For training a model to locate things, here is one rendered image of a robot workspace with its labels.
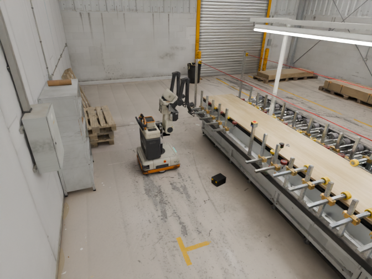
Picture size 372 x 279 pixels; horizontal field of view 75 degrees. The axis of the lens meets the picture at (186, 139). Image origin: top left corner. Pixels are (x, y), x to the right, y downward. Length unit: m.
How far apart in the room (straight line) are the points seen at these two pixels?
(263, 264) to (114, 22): 8.60
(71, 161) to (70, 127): 0.54
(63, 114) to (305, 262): 3.46
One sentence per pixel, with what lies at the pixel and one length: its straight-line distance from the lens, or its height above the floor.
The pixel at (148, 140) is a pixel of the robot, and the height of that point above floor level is 0.67.
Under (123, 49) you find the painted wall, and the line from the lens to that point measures 9.81.
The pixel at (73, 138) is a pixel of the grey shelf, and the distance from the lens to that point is 3.66.
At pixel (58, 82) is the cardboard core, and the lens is 3.94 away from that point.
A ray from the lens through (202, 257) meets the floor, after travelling 3.14.
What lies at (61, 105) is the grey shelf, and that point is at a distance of 3.48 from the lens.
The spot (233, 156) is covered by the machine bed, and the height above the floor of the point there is 0.20.
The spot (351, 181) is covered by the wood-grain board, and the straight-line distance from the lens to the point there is 3.28.
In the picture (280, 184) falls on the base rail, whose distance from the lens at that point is 3.20.
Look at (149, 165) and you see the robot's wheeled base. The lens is 4.15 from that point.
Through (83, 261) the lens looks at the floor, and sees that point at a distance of 3.29.
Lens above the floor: 2.54
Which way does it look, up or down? 28 degrees down
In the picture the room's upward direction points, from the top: 1 degrees clockwise
